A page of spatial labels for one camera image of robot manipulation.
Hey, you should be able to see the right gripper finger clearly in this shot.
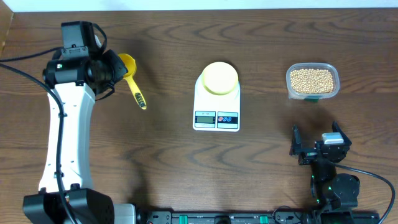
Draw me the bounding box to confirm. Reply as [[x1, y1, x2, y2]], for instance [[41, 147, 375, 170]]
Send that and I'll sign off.
[[289, 125, 302, 156], [331, 121, 351, 144]]

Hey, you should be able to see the yellow plastic measuring scoop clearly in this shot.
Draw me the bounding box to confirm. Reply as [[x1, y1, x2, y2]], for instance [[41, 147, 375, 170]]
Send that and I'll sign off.
[[118, 54, 147, 110]]

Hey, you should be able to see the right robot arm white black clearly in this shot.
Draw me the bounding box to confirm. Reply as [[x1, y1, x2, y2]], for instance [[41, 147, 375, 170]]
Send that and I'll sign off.
[[289, 122, 360, 223]]

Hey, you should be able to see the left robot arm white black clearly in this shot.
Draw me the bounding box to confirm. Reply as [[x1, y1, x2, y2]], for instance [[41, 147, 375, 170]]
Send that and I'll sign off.
[[22, 21, 137, 223]]

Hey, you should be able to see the white digital kitchen scale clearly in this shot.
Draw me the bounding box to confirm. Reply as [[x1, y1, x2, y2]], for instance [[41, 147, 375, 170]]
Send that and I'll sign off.
[[192, 75, 241, 132]]

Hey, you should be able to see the pale yellow plastic bowl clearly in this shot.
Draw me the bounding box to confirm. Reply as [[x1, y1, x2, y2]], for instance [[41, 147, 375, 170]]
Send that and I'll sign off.
[[201, 62, 239, 95]]

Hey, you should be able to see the clear container of soybeans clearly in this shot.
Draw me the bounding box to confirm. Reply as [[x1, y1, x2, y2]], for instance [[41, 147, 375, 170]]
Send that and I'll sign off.
[[286, 63, 340, 101]]

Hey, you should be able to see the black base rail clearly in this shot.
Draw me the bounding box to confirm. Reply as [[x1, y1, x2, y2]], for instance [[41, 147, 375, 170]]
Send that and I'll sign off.
[[136, 209, 379, 224]]

